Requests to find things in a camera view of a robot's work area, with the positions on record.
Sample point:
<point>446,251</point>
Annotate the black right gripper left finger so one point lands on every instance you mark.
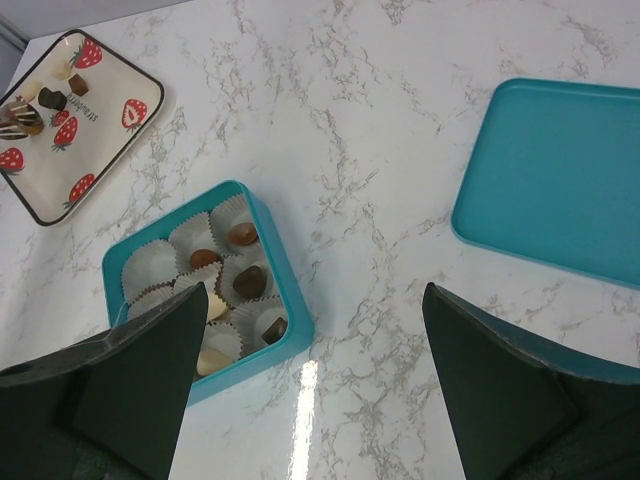
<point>108,407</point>

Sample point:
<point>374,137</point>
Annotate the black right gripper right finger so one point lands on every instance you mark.
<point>524,407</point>

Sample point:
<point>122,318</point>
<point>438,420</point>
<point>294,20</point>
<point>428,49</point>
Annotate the white chocolate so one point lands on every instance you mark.
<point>211,361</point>
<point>216,307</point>

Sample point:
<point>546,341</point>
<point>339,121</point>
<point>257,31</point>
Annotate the brown oval chocolate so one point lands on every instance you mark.
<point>203,257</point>
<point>242,234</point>

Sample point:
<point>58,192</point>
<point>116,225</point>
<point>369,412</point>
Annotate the round dark chocolate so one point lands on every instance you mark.
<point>250,283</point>

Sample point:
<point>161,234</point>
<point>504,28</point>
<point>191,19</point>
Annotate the teal box lid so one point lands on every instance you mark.
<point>553,177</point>

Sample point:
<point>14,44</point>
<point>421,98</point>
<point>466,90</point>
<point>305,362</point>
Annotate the metal tongs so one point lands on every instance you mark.
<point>19,120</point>

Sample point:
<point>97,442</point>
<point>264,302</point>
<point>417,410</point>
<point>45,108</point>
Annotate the teal chocolate box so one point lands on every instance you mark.
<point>152,265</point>

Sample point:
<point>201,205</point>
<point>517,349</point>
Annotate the strawberry print tray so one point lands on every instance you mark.
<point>94,104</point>

